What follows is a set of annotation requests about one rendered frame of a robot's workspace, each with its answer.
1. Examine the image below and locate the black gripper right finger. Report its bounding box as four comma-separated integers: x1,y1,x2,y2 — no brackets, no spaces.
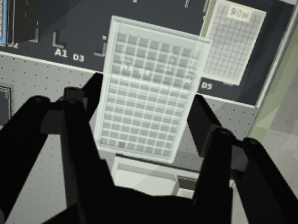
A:
187,94,298,224

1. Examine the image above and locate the dark grey rectangular nest plate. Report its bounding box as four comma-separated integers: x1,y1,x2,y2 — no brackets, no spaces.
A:
0,86,11,128

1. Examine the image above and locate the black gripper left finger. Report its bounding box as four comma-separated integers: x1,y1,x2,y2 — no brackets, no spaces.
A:
0,72,133,224

